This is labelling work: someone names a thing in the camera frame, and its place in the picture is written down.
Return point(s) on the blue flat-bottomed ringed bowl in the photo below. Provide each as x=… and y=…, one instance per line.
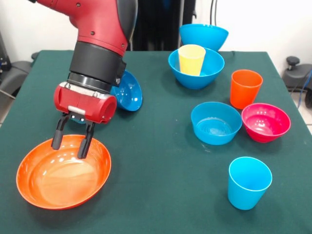
x=216, y=129

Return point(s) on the dark blue plastic bowl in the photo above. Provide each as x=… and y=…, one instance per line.
x=130, y=95

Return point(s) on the large blue plastic bowl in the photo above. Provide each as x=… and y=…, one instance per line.
x=195, y=81
x=204, y=36

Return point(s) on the large orange plastic bowl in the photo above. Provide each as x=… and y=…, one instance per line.
x=63, y=180

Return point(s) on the light blue plastic cup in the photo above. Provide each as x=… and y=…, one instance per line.
x=248, y=187

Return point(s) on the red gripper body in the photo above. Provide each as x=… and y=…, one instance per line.
x=83, y=104

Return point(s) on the small cyan plastic bowl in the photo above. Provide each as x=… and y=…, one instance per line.
x=76, y=120

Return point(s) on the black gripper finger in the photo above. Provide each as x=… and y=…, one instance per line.
x=58, y=134
x=85, y=143

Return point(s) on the dark green tablecloth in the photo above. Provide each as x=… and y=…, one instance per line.
x=158, y=146

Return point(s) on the orange plastic cup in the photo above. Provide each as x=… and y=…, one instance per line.
x=245, y=90

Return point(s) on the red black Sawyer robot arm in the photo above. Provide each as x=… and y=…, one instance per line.
x=97, y=48

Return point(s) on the yellow plastic cup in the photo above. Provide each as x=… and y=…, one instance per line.
x=191, y=63

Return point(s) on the black equipment base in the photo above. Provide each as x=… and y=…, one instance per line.
x=12, y=75
x=296, y=73

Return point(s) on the pink plastic bowl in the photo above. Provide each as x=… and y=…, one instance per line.
x=266, y=124

